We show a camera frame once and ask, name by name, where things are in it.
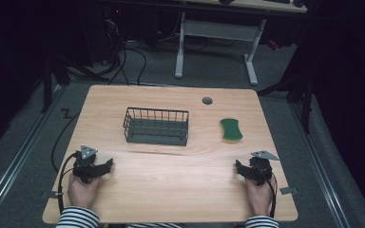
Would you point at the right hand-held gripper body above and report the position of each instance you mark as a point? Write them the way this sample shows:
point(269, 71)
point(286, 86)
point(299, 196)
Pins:
point(260, 167)

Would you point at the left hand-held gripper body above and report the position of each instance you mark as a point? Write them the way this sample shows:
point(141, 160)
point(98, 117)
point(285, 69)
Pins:
point(85, 166)

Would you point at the green sponge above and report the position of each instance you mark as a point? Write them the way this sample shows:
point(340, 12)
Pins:
point(231, 129)

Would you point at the person's left hand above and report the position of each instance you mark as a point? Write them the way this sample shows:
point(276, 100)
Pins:
point(81, 193)

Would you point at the person's right hand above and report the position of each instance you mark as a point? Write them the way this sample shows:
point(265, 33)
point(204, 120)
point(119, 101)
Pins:
point(259, 198)

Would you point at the grey tape piece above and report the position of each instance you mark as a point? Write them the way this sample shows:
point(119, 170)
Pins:
point(49, 194)
point(288, 190)

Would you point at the person's striped shirt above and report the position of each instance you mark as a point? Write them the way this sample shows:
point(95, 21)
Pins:
point(153, 225)

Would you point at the black metal stand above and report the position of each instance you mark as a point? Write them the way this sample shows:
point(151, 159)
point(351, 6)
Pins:
point(307, 104)
point(47, 82)

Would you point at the white-framed desk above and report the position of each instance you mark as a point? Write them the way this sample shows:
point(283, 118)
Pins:
point(217, 30)

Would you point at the metal floor rail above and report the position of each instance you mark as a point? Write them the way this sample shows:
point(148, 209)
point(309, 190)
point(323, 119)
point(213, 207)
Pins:
point(320, 171)
point(15, 164)

